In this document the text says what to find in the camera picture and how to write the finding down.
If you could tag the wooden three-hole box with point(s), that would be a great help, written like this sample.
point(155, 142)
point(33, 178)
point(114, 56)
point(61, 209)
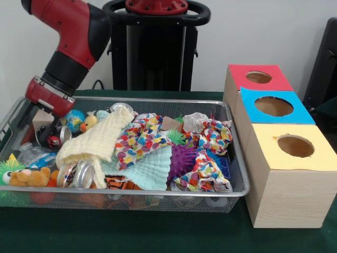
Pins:
point(289, 195)

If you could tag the yellow rubber duck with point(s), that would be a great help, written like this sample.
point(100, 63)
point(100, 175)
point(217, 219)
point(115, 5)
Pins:
point(88, 124)

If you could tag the colourful patterned cloth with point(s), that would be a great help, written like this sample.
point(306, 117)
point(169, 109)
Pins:
point(138, 139)
point(205, 174)
point(215, 134)

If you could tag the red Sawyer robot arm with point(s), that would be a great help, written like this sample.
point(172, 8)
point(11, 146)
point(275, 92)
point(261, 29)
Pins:
point(73, 31)

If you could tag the mint green cloth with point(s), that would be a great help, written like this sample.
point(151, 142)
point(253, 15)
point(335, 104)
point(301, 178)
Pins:
point(145, 171)

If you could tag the green spiky ball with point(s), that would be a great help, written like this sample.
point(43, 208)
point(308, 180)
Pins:
point(175, 137)

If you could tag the purple spiky ball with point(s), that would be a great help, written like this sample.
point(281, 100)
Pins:
point(183, 159)

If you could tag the crushed silver drink can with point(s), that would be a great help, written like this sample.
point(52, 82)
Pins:
point(76, 174)

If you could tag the shallow clear mesh bin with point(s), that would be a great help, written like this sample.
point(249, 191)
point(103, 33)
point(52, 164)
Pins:
point(239, 184)

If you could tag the dark green table cloth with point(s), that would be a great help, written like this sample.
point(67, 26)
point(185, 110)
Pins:
point(131, 232)

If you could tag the crushed clear plastic bottle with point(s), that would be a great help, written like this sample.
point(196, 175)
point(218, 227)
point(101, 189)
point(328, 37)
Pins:
point(31, 157)

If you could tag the red black drink can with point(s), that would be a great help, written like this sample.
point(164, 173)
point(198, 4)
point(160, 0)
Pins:
point(62, 136)
point(121, 107)

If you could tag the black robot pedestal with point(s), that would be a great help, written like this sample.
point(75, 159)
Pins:
point(152, 58)

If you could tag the black chair back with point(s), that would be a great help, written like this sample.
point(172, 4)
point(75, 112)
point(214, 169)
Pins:
point(324, 68)

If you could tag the brown plush bear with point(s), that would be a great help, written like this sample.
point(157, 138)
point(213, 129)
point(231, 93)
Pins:
point(29, 177)

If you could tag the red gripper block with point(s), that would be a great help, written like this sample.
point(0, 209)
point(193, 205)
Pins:
point(49, 97)

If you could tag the green fluffy toy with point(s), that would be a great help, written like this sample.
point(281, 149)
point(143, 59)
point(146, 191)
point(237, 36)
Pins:
point(8, 171)

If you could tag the blue globe ball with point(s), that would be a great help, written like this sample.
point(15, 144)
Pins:
point(75, 121)

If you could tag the cream yellow cloth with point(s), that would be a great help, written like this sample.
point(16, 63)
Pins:
point(92, 141)

